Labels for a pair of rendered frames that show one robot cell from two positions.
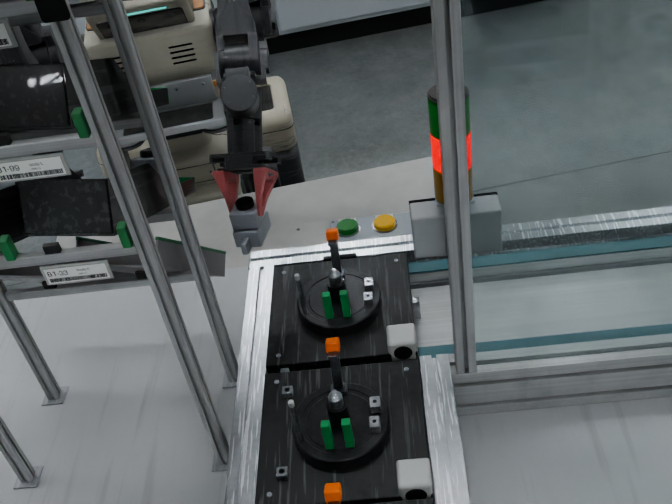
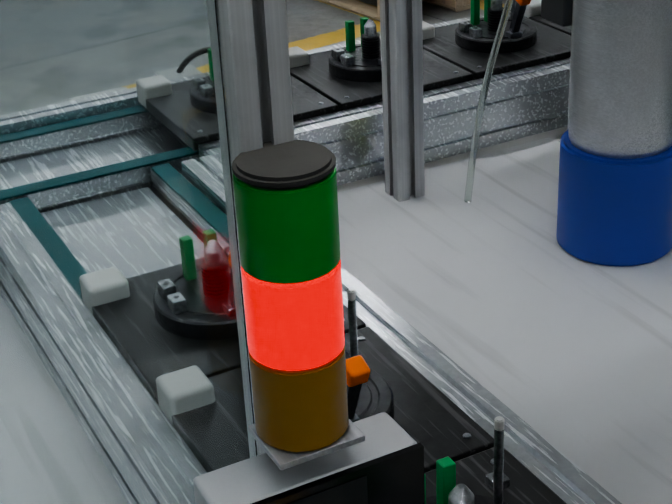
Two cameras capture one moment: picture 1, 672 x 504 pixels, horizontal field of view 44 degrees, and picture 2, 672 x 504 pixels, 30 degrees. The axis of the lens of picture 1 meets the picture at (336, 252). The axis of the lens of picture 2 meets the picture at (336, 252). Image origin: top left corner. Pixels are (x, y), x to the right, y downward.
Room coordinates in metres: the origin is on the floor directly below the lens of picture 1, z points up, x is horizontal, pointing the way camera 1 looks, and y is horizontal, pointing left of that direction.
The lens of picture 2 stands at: (1.35, -0.45, 1.65)
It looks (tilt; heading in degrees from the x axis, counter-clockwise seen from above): 27 degrees down; 147
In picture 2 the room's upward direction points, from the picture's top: 3 degrees counter-clockwise
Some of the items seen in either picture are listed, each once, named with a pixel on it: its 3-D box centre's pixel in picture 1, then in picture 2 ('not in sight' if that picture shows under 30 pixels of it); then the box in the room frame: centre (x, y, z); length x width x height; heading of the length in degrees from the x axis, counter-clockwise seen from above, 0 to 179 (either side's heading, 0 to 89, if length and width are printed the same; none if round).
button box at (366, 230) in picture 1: (386, 237); not in sight; (1.21, -0.10, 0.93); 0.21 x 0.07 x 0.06; 84
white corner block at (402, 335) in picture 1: (402, 342); not in sight; (0.90, -0.08, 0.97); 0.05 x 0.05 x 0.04; 84
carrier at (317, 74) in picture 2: not in sight; (370, 42); (-0.26, 0.68, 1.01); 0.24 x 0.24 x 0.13; 84
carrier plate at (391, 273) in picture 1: (340, 309); not in sight; (1.01, 0.01, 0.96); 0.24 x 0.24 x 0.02; 84
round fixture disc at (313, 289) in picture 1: (339, 301); not in sight; (1.01, 0.01, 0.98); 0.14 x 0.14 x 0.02
